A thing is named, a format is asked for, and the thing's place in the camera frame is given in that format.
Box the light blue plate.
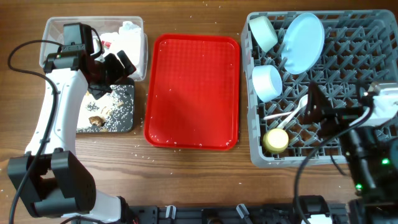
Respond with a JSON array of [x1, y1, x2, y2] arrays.
[[281, 12, 325, 75]]

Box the red serving tray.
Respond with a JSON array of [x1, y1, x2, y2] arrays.
[[144, 34, 240, 151]]

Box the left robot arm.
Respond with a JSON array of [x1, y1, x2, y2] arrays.
[[7, 22, 139, 223]]

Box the pink plastic fork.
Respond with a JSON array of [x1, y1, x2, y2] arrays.
[[263, 111, 292, 120]]

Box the clear plastic waste bin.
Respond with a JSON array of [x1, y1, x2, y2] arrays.
[[42, 16, 148, 82]]

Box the black food waste tray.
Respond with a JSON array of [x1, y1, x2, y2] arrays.
[[51, 76, 135, 137]]

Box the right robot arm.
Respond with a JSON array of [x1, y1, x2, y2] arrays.
[[303, 81, 397, 223]]

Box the rice and food scraps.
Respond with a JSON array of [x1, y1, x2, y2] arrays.
[[76, 85, 135, 133]]

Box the grey dishwasher rack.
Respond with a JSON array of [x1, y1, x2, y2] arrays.
[[241, 10, 397, 168]]

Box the red snack wrapper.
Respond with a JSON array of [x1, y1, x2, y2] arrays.
[[101, 41, 111, 49]]

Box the light blue bowl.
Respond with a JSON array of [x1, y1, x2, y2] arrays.
[[252, 65, 282, 103]]

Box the yellow plastic cup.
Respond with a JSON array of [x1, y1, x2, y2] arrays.
[[262, 128, 289, 154]]

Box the mint green bowl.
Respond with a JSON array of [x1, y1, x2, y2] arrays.
[[249, 16, 278, 52]]

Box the cream plastic spoon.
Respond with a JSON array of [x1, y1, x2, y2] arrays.
[[277, 95, 308, 129]]

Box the white napkin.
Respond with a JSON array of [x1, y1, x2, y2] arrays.
[[100, 21, 142, 70]]

